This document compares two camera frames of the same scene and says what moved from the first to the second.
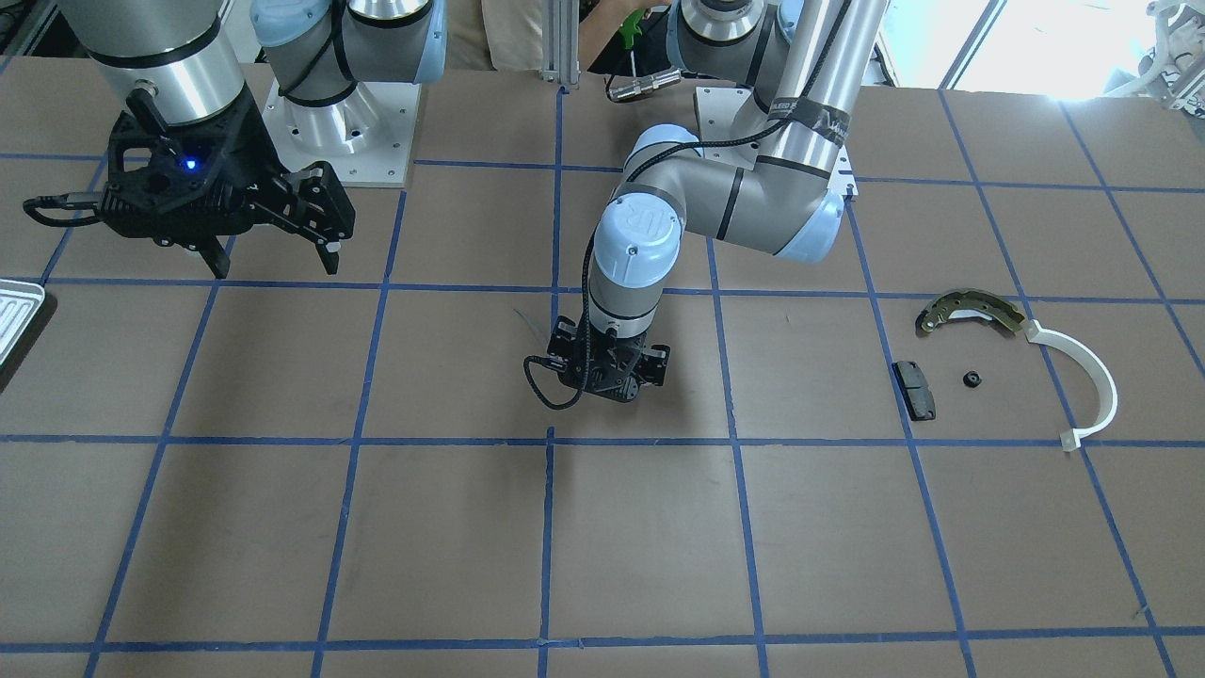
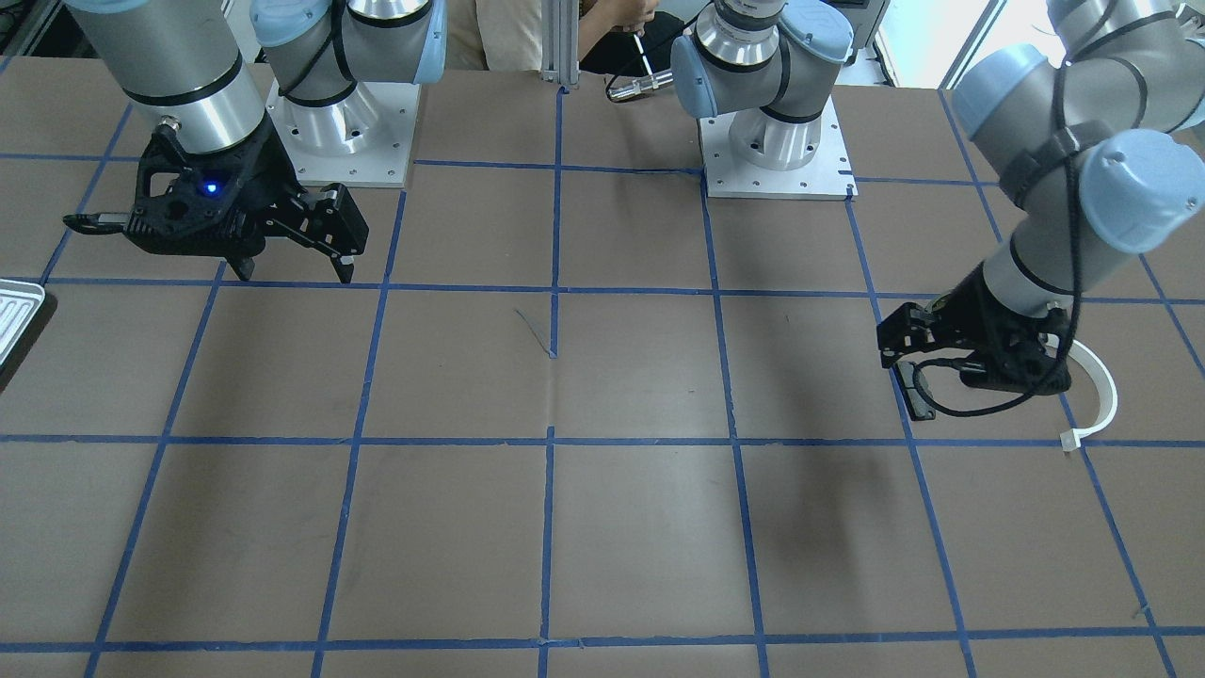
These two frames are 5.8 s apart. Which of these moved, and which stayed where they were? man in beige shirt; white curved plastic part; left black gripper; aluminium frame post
Moved: left black gripper
Stayed: man in beige shirt; aluminium frame post; white curved plastic part
